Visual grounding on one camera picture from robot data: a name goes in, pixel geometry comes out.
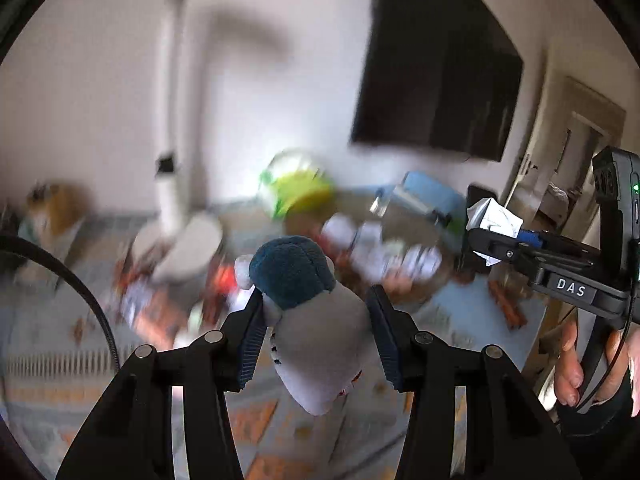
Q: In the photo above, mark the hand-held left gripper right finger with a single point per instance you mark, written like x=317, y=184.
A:
x=387, y=345

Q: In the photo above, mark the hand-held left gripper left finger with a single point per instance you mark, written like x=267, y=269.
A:
x=250, y=345

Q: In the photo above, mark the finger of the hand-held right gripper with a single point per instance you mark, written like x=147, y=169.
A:
x=505, y=250
x=560, y=246

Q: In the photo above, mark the small white paper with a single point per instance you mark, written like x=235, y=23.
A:
x=492, y=220

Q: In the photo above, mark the blue white penguin plush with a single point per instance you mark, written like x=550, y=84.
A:
x=320, y=340

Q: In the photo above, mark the brown ribbed bowl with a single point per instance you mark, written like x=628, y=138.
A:
x=400, y=217

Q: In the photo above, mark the person's right hand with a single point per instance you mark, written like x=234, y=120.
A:
x=569, y=365

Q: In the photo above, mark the black upright stand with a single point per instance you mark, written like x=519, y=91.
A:
x=475, y=192

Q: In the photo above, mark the red snack bag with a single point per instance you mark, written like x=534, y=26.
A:
x=225, y=279

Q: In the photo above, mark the crumpled printed paper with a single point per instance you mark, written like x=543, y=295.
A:
x=132, y=305
x=420, y=262
x=345, y=232

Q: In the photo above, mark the light blue mat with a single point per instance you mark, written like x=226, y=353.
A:
x=430, y=190

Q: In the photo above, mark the green white plastic bag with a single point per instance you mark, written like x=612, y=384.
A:
x=300, y=190

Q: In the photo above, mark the black television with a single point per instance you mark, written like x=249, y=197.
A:
x=440, y=60

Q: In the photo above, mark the patterned blue orange rug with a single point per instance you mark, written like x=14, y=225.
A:
x=45, y=400

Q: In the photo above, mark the brown cardboard box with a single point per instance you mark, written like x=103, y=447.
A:
x=60, y=210

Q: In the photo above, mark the white fan stand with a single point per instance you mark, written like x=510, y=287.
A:
x=172, y=110

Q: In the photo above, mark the wooden door frame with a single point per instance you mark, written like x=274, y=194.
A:
x=600, y=105

